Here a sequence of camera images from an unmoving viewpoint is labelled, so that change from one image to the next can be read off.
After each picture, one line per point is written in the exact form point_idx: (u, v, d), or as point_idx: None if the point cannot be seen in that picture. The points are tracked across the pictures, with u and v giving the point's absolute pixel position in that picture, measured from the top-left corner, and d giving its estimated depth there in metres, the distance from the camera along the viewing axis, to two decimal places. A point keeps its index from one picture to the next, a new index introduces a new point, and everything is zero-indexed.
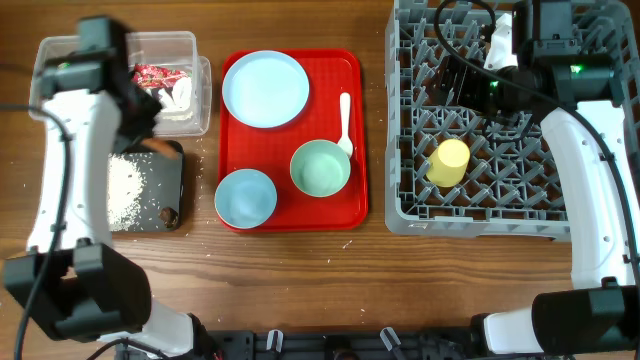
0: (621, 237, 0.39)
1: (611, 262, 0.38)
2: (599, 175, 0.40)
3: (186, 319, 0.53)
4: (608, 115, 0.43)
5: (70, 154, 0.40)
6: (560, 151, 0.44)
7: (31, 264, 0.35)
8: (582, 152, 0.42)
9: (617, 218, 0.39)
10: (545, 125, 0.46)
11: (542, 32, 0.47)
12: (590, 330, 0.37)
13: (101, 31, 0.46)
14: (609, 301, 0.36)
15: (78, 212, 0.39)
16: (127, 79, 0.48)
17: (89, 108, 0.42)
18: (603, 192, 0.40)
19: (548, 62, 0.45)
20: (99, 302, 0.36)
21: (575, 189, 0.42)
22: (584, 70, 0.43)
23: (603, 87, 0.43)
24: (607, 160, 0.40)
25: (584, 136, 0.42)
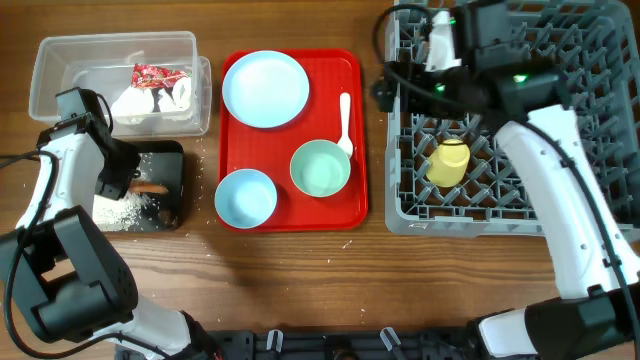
0: (597, 241, 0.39)
1: (592, 269, 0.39)
2: (563, 183, 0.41)
3: (179, 314, 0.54)
4: (557, 120, 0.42)
5: (55, 171, 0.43)
6: (521, 164, 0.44)
7: (14, 237, 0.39)
8: (543, 163, 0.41)
9: (589, 223, 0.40)
10: (500, 140, 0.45)
11: (482, 40, 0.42)
12: (585, 339, 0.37)
13: (77, 98, 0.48)
14: (600, 311, 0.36)
15: (61, 199, 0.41)
16: (108, 134, 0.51)
17: (72, 144, 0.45)
18: (570, 200, 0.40)
19: (492, 75, 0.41)
20: (81, 272, 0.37)
21: (544, 198, 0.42)
22: (529, 78, 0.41)
23: (550, 90, 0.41)
24: (569, 166, 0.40)
25: (542, 146, 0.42)
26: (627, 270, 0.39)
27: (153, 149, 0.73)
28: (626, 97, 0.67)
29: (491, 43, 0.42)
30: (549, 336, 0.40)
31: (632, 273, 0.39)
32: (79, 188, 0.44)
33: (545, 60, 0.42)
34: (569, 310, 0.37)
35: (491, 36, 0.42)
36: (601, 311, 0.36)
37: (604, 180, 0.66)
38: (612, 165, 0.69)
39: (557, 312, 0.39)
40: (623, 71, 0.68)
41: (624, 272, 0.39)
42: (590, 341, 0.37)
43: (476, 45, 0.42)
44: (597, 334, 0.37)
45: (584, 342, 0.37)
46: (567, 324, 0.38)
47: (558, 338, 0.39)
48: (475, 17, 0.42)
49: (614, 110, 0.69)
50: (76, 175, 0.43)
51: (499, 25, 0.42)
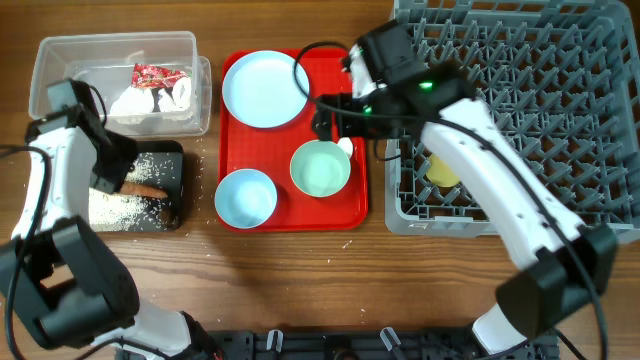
0: (531, 208, 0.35)
1: (533, 238, 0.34)
2: (486, 163, 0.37)
3: (179, 316, 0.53)
4: (468, 109, 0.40)
5: (49, 170, 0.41)
6: (450, 161, 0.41)
7: (13, 247, 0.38)
8: (464, 150, 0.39)
9: (519, 193, 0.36)
10: (427, 143, 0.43)
11: (387, 60, 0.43)
12: (551, 308, 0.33)
13: (69, 90, 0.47)
14: (550, 271, 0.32)
15: (58, 204, 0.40)
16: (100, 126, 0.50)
17: (65, 138, 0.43)
18: (497, 178, 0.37)
19: (404, 89, 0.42)
20: (83, 286, 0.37)
21: (476, 186, 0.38)
22: (434, 84, 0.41)
23: (456, 88, 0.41)
24: (488, 146, 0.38)
25: (460, 135, 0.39)
26: (569, 228, 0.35)
27: (153, 149, 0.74)
28: (626, 97, 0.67)
29: (398, 60, 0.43)
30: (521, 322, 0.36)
31: (575, 228, 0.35)
32: (74, 189, 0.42)
33: (444, 66, 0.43)
34: (523, 282, 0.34)
35: (394, 54, 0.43)
36: (547, 269, 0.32)
37: (604, 179, 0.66)
38: (612, 164, 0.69)
39: (514, 290, 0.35)
40: (623, 71, 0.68)
41: (565, 230, 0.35)
42: (557, 308, 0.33)
43: (384, 65, 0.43)
44: (557, 298, 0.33)
45: (550, 312, 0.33)
46: (526, 298, 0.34)
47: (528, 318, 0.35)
48: (374, 43, 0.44)
49: (613, 110, 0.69)
50: (70, 175, 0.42)
51: (401, 45, 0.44)
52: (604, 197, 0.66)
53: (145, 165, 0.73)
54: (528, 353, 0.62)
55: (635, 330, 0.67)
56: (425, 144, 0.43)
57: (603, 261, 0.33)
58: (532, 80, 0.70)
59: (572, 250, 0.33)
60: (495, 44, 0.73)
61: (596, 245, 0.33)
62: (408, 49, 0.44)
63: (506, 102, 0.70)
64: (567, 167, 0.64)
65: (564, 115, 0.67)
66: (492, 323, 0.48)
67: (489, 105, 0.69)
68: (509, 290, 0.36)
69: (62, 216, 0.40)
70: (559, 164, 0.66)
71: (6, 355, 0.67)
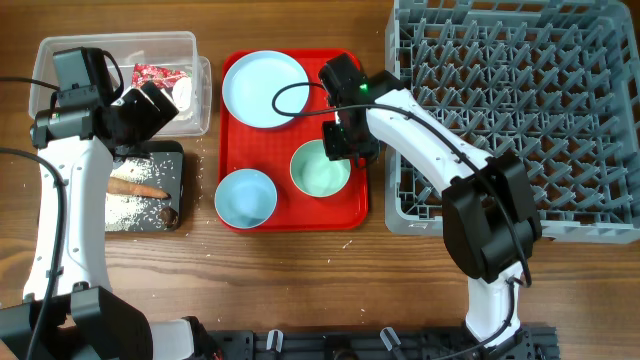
0: (446, 153, 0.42)
1: (449, 173, 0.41)
2: (409, 128, 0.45)
3: (185, 324, 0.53)
4: (394, 94, 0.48)
5: (63, 201, 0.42)
6: (387, 138, 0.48)
7: (28, 313, 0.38)
8: (393, 123, 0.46)
9: (436, 145, 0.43)
10: (373, 131, 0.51)
11: (337, 80, 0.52)
12: (476, 230, 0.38)
13: (84, 74, 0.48)
14: (460, 193, 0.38)
15: (75, 256, 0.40)
16: (115, 117, 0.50)
17: (82, 153, 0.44)
18: (418, 137, 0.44)
19: (353, 99, 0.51)
20: (98, 351, 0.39)
21: (406, 150, 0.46)
22: (370, 86, 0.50)
23: (387, 87, 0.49)
24: (409, 115, 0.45)
25: (389, 112, 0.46)
26: (478, 159, 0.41)
27: (153, 149, 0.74)
28: (626, 97, 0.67)
29: (346, 80, 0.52)
30: (464, 256, 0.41)
31: (484, 159, 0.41)
32: (90, 234, 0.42)
33: (382, 73, 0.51)
34: (450, 212, 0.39)
35: (343, 74, 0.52)
36: (461, 193, 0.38)
37: (604, 179, 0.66)
38: (612, 164, 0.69)
39: (450, 225, 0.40)
40: (623, 71, 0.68)
41: (476, 163, 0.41)
42: (482, 231, 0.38)
43: (339, 84, 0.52)
44: (478, 219, 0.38)
45: (475, 234, 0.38)
46: (457, 227, 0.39)
47: (464, 249, 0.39)
48: (330, 71, 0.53)
49: (614, 110, 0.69)
50: (86, 214, 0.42)
51: (348, 67, 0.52)
52: (604, 196, 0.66)
53: (146, 165, 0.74)
54: (528, 352, 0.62)
55: (635, 330, 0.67)
56: (373, 132, 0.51)
57: (515, 184, 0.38)
58: (532, 80, 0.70)
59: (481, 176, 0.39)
60: (495, 43, 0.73)
61: (506, 170, 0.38)
62: (354, 68, 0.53)
63: (506, 102, 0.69)
64: (567, 167, 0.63)
65: (564, 115, 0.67)
66: (474, 302, 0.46)
67: (489, 104, 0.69)
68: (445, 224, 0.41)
69: (82, 281, 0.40)
70: (559, 164, 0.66)
71: (6, 355, 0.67)
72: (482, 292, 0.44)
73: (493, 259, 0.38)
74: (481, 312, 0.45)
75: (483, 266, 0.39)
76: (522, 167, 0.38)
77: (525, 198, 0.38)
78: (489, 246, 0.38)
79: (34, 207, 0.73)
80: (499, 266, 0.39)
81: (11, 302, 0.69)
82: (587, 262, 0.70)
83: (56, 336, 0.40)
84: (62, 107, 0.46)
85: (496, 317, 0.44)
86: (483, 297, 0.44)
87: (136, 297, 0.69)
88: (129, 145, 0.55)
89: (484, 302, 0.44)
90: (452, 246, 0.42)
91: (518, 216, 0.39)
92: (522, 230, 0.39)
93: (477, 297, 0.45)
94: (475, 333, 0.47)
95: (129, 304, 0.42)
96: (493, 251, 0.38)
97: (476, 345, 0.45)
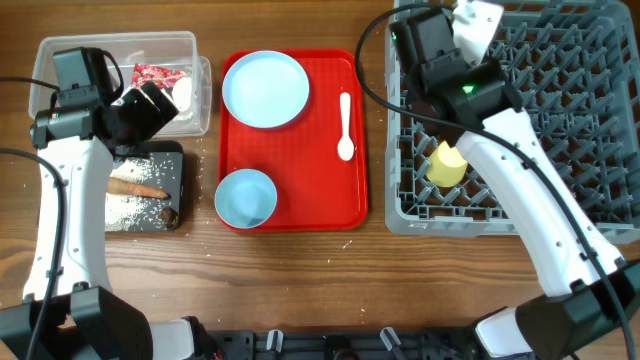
0: (570, 236, 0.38)
1: (570, 270, 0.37)
2: (530, 188, 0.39)
3: (186, 324, 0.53)
4: (514, 128, 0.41)
5: (63, 201, 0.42)
6: (485, 171, 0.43)
7: (28, 313, 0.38)
8: (510, 172, 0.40)
9: (558, 219, 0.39)
10: (467, 155, 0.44)
11: (429, 50, 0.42)
12: (579, 339, 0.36)
13: (83, 74, 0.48)
14: (584, 307, 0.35)
15: (75, 256, 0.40)
16: (114, 117, 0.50)
17: (82, 153, 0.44)
18: (541, 204, 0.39)
19: (444, 93, 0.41)
20: (99, 352, 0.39)
21: (512, 199, 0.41)
22: (477, 87, 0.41)
23: (499, 94, 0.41)
24: (531, 166, 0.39)
25: (504, 152, 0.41)
26: (607, 259, 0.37)
27: (153, 149, 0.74)
28: (626, 97, 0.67)
29: (438, 56, 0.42)
30: (537, 336, 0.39)
31: (614, 261, 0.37)
32: (90, 235, 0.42)
33: (489, 67, 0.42)
34: (554, 312, 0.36)
35: (436, 45, 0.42)
36: (584, 306, 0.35)
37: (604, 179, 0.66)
38: (612, 164, 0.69)
39: (543, 318, 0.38)
40: (623, 71, 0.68)
41: (603, 263, 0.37)
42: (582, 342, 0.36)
43: (429, 58, 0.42)
44: (591, 330, 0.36)
45: (581, 341, 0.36)
46: (559, 329, 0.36)
47: (548, 339, 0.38)
48: (418, 27, 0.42)
49: (614, 110, 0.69)
50: (86, 215, 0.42)
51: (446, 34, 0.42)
52: (604, 197, 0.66)
53: (146, 165, 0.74)
54: None
55: (635, 330, 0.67)
56: (463, 153, 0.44)
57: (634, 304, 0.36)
58: (532, 80, 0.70)
59: (609, 284, 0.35)
60: (495, 43, 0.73)
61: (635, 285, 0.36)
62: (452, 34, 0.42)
63: None
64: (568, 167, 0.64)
65: (564, 115, 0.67)
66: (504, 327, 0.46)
67: None
68: (538, 314, 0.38)
69: (82, 281, 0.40)
70: (559, 164, 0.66)
71: (7, 355, 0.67)
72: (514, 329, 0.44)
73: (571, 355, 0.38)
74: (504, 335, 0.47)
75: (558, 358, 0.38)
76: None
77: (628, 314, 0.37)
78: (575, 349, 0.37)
79: (34, 207, 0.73)
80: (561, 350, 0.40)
81: (11, 302, 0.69)
82: None
83: (55, 337, 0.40)
84: (61, 107, 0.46)
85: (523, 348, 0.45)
86: (512, 333, 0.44)
87: (136, 297, 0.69)
88: (129, 145, 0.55)
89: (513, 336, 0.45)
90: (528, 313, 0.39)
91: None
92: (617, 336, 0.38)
93: (506, 328, 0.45)
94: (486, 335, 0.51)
95: (129, 304, 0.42)
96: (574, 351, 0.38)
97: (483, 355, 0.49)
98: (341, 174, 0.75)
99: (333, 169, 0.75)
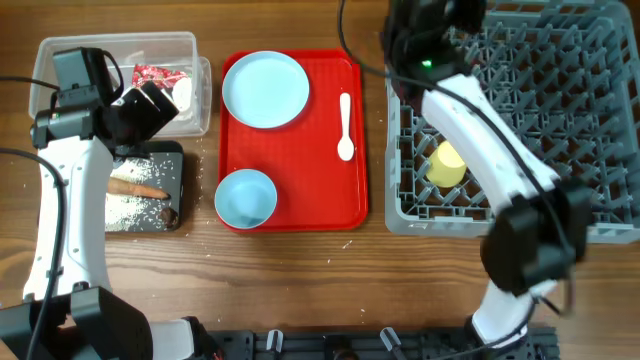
0: (511, 162, 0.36)
1: (510, 188, 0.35)
2: (472, 126, 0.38)
3: (186, 324, 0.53)
4: (461, 81, 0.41)
5: (63, 200, 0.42)
6: (441, 126, 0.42)
7: (28, 313, 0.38)
8: (454, 114, 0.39)
9: (500, 149, 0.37)
10: (425, 114, 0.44)
11: (413, 24, 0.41)
12: (526, 256, 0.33)
13: (84, 74, 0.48)
14: (520, 213, 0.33)
15: (75, 256, 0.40)
16: (115, 117, 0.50)
17: (82, 153, 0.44)
18: (481, 137, 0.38)
19: (405, 66, 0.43)
20: (99, 352, 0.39)
21: (462, 144, 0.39)
22: (435, 63, 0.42)
23: (455, 65, 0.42)
24: (474, 109, 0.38)
25: (451, 100, 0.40)
26: (546, 177, 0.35)
27: (153, 150, 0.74)
28: (626, 97, 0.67)
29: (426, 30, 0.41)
30: (499, 270, 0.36)
31: (551, 178, 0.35)
32: (90, 234, 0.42)
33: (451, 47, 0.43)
34: (500, 225, 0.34)
35: (425, 21, 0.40)
36: (520, 211, 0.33)
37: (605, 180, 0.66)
38: (612, 164, 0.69)
39: (495, 239, 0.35)
40: (623, 71, 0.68)
41: (542, 180, 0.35)
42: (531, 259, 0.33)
43: (410, 32, 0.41)
44: (531, 241, 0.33)
45: (525, 256, 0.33)
46: (502, 239, 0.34)
47: (504, 266, 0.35)
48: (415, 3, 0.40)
49: (613, 110, 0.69)
50: (86, 215, 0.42)
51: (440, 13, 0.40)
52: (604, 197, 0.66)
53: (146, 165, 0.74)
54: (528, 353, 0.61)
55: (635, 330, 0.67)
56: (419, 110, 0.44)
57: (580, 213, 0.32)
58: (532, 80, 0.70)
59: (548, 201, 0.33)
60: (495, 44, 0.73)
61: (575, 196, 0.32)
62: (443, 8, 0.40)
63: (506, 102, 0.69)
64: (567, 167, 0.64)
65: (564, 115, 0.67)
66: (488, 305, 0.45)
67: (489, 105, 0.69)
68: (491, 237, 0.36)
69: (82, 281, 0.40)
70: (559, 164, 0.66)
71: (7, 355, 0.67)
72: (499, 302, 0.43)
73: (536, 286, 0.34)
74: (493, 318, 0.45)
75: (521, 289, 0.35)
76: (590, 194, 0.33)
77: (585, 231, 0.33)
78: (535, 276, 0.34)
79: (34, 207, 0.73)
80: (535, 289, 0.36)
81: (11, 302, 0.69)
82: (587, 262, 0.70)
83: (55, 337, 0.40)
84: (62, 107, 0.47)
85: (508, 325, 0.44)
86: (496, 306, 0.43)
87: (136, 297, 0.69)
88: (129, 145, 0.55)
89: (499, 313, 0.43)
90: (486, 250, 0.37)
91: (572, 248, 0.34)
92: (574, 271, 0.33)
93: (492, 306, 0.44)
94: (480, 326, 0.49)
95: (129, 304, 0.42)
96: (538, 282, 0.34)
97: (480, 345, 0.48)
98: (341, 174, 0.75)
99: (333, 169, 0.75)
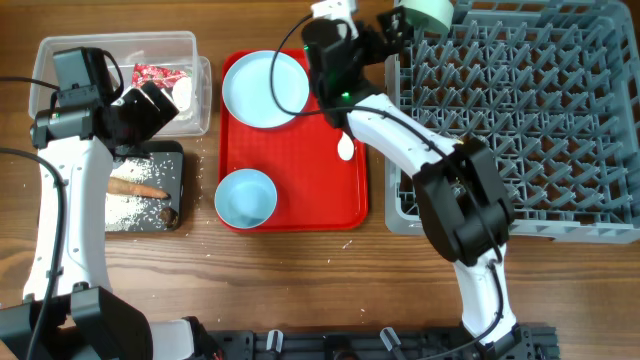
0: (417, 142, 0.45)
1: (419, 161, 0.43)
2: (384, 127, 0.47)
3: (185, 324, 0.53)
4: (372, 98, 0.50)
5: (63, 200, 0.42)
6: (368, 137, 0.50)
7: (28, 313, 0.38)
8: (370, 122, 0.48)
9: (408, 136, 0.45)
10: (359, 136, 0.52)
11: (326, 68, 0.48)
12: (447, 211, 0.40)
13: (83, 74, 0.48)
14: (430, 181, 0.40)
15: (75, 256, 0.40)
16: (115, 117, 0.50)
17: (82, 153, 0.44)
18: (392, 132, 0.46)
19: (330, 99, 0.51)
20: (99, 352, 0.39)
21: (383, 144, 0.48)
22: (351, 94, 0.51)
23: (368, 92, 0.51)
24: (385, 114, 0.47)
25: (365, 113, 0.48)
26: (446, 145, 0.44)
27: (153, 149, 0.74)
28: (626, 97, 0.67)
29: (338, 68, 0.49)
30: (441, 242, 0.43)
31: (452, 145, 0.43)
32: (90, 235, 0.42)
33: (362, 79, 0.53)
34: (422, 196, 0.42)
35: (334, 62, 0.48)
36: (430, 177, 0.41)
37: (605, 179, 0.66)
38: (612, 164, 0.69)
39: (425, 211, 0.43)
40: (623, 71, 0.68)
41: (444, 149, 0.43)
42: (454, 215, 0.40)
43: (325, 74, 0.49)
44: (449, 203, 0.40)
45: (448, 217, 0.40)
46: (427, 207, 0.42)
47: (439, 233, 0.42)
48: (320, 52, 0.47)
49: (614, 111, 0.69)
50: (86, 215, 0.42)
51: (343, 54, 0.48)
52: (604, 196, 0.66)
53: (146, 165, 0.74)
54: (528, 352, 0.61)
55: (634, 330, 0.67)
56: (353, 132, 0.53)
57: (482, 167, 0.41)
58: (532, 80, 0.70)
59: (450, 163, 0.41)
60: (495, 43, 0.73)
61: (473, 155, 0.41)
62: (347, 51, 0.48)
63: (506, 102, 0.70)
64: (567, 167, 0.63)
65: (563, 115, 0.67)
66: (466, 297, 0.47)
67: (489, 104, 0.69)
68: (422, 209, 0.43)
69: (82, 281, 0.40)
70: (559, 164, 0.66)
71: (7, 355, 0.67)
72: (468, 283, 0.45)
73: (467, 242, 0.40)
74: (474, 306, 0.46)
75: (458, 249, 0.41)
76: (487, 152, 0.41)
77: (495, 184, 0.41)
78: (463, 230, 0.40)
79: (34, 207, 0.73)
80: (475, 251, 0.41)
81: (11, 302, 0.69)
82: (586, 262, 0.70)
83: (55, 338, 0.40)
84: (62, 107, 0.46)
85: (489, 309, 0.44)
86: (472, 291, 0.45)
87: (136, 297, 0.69)
88: (129, 145, 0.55)
89: (473, 294, 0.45)
90: (429, 233, 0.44)
91: (491, 201, 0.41)
92: (494, 214, 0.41)
93: (468, 292, 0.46)
94: (472, 332, 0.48)
95: (130, 305, 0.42)
96: (467, 237, 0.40)
97: (471, 341, 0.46)
98: (341, 173, 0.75)
99: (333, 168, 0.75)
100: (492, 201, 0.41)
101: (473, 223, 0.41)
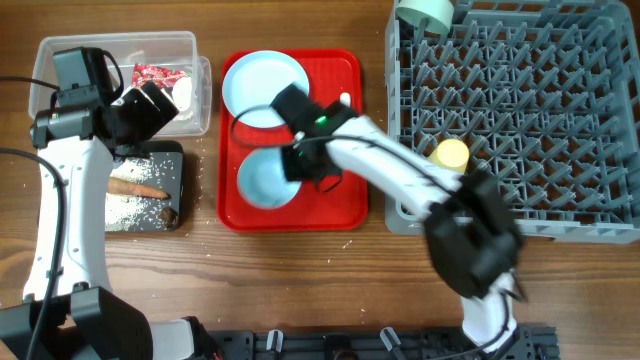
0: (416, 177, 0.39)
1: (423, 197, 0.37)
2: (373, 156, 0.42)
3: (185, 324, 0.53)
4: (351, 123, 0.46)
5: (63, 200, 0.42)
6: (358, 169, 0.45)
7: (28, 312, 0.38)
8: (356, 152, 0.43)
9: (404, 169, 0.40)
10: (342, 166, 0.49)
11: (285, 110, 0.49)
12: (460, 249, 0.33)
13: (83, 74, 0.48)
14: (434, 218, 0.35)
15: (75, 256, 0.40)
16: (115, 117, 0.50)
17: (82, 153, 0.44)
18: (386, 165, 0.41)
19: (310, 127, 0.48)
20: (98, 352, 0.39)
21: (379, 180, 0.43)
22: (327, 117, 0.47)
23: (345, 115, 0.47)
24: (372, 142, 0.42)
25: (350, 141, 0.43)
26: (448, 178, 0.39)
27: (152, 149, 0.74)
28: (626, 97, 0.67)
29: (302, 107, 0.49)
30: (452, 280, 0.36)
31: (453, 178, 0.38)
32: (90, 234, 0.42)
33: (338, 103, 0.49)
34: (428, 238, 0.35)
35: (293, 102, 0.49)
36: (439, 217, 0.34)
37: (604, 180, 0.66)
38: (612, 164, 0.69)
39: (431, 249, 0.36)
40: (623, 71, 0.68)
41: (445, 182, 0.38)
42: (469, 253, 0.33)
43: (291, 114, 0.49)
44: (463, 240, 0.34)
45: (465, 256, 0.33)
46: (437, 248, 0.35)
47: (453, 273, 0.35)
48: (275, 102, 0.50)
49: (614, 110, 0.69)
50: (86, 215, 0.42)
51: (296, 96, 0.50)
52: (604, 196, 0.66)
53: (146, 165, 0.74)
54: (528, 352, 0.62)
55: (634, 330, 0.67)
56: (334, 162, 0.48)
57: (493, 198, 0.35)
58: (532, 80, 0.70)
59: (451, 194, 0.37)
60: (495, 43, 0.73)
61: (479, 186, 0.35)
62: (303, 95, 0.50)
63: (506, 102, 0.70)
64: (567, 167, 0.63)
65: (563, 115, 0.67)
66: (469, 311, 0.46)
67: (489, 104, 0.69)
68: (429, 249, 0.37)
69: (82, 281, 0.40)
70: (559, 164, 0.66)
71: (7, 355, 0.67)
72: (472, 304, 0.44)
73: (487, 280, 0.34)
74: (478, 320, 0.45)
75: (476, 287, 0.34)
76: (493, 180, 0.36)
77: (506, 212, 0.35)
78: (479, 267, 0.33)
79: (34, 207, 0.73)
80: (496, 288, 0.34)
81: (11, 302, 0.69)
82: (586, 262, 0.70)
83: (55, 338, 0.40)
84: (63, 107, 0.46)
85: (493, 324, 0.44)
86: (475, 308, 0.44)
87: (136, 297, 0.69)
88: (130, 145, 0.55)
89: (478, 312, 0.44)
90: (439, 272, 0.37)
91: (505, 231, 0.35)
92: (509, 245, 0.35)
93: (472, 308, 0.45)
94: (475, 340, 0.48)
95: (130, 305, 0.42)
96: (487, 274, 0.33)
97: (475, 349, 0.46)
98: None
99: None
100: (506, 231, 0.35)
101: (491, 258, 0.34)
